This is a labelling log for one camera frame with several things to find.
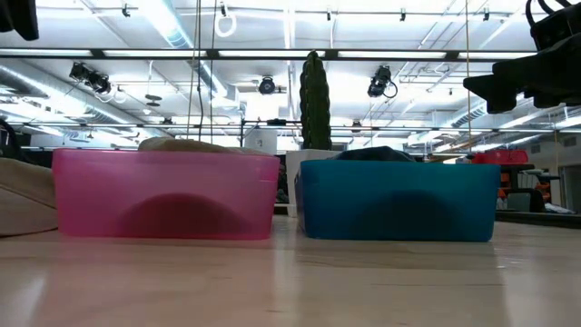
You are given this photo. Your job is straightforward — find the hanging cord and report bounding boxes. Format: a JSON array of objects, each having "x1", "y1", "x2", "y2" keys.
[{"x1": 464, "y1": 0, "x2": 473, "y2": 154}]

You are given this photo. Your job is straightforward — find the tan hat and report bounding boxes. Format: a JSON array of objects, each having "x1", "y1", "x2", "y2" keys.
[
  {"x1": 138, "y1": 137, "x2": 269, "y2": 155},
  {"x1": 0, "y1": 156, "x2": 59, "y2": 238}
]

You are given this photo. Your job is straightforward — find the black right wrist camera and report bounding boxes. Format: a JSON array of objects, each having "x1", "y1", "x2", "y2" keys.
[{"x1": 525, "y1": 0, "x2": 581, "y2": 52}]

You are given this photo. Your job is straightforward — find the red crate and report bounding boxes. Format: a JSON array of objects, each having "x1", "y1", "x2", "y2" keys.
[{"x1": 470, "y1": 149, "x2": 530, "y2": 165}]

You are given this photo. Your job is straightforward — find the pink translucent plastic bin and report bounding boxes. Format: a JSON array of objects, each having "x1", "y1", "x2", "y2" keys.
[{"x1": 52, "y1": 148, "x2": 281, "y2": 241}]

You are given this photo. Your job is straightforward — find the green cactus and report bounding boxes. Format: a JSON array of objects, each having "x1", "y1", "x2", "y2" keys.
[{"x1": 299, "y1": 50, "x2": 333, "y2": 151}]

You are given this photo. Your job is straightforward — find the white hanging ring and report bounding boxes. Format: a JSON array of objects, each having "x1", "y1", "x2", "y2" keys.
[{"x1": 214, "y1": 12, "x2": 238, "y2": 39}]

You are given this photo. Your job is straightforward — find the black overhead frame beam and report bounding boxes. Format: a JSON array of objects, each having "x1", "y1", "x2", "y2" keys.
[{"x1": 0, "y1": 47, "x2": 539, "y2": 63}]

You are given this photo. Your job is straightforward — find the blue plastic bin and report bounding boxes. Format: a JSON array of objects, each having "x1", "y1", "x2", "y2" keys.
[{"x1": 294, "y1": 158, "x2": 501, "y2": 243}]

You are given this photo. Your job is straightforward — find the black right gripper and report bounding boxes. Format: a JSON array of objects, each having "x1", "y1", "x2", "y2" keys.
[{"x1": 462, "y1": 43, "x2": 581, "y2": 115}]

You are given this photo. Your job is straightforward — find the blue denim hat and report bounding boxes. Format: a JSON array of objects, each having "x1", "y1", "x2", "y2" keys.
[{"x1": 333, "y1": 145, "x2": 417, "y2": 163}]

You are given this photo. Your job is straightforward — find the white box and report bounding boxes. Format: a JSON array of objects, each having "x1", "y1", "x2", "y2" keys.
[{"x1": 243, "y1": 128, "x2": 279, "y2": 155}]

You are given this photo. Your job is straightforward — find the black aluminium table frame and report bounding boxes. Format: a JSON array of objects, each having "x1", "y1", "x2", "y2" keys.
[{"x1": 494, "y1": 210, "x2": 581, "y2": 229}]

